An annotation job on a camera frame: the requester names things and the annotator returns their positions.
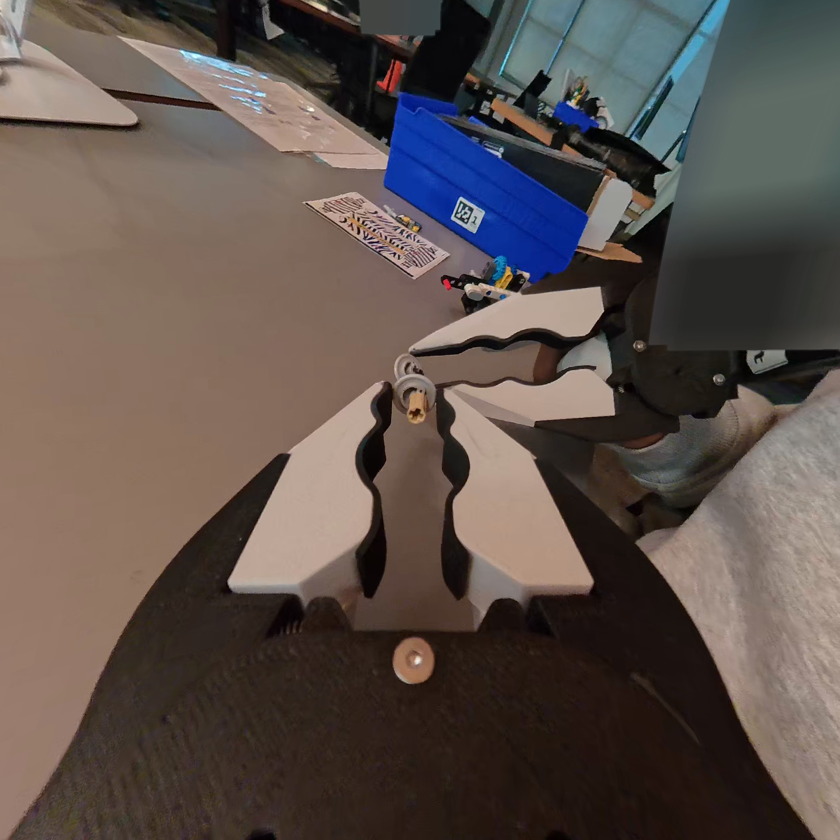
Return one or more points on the person's right hand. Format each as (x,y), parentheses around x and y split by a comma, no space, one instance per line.
(548,364)

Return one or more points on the striped sticker sheet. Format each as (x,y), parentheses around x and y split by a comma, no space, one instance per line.
(374,233)

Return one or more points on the small blue bin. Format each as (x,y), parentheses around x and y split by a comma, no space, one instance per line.
(576,117)

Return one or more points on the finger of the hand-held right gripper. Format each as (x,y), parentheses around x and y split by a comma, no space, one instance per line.
(558,403)
(525,318)

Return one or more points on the printed instruction sheets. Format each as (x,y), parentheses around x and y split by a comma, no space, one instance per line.
(262,98)

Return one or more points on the grey lego wheel tan axle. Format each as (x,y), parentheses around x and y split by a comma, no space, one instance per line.
(415,397)

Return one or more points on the black lego set box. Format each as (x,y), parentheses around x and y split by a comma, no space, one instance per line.
(558,167)

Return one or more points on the white monitor stand base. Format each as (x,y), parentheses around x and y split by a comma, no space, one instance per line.
(52,85)

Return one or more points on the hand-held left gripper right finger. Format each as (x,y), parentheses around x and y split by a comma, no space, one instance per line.
(518,525)

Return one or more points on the red object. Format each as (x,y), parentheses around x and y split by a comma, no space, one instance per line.
(392,75)

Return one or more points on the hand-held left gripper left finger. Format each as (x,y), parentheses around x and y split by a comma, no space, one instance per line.
(308,525)

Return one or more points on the small yellow black lego piece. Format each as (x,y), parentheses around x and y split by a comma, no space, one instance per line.
(403,218)

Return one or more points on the multicoloured lego assembly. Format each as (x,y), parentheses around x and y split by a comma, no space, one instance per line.
(489,283)

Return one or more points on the wooden table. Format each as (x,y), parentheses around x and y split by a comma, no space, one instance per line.
(525,121)

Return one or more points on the blue plastic bin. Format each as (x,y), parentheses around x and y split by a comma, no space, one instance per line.
(472,177)

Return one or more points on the small grey lego bushing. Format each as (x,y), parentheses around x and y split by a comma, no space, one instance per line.
(407,365)

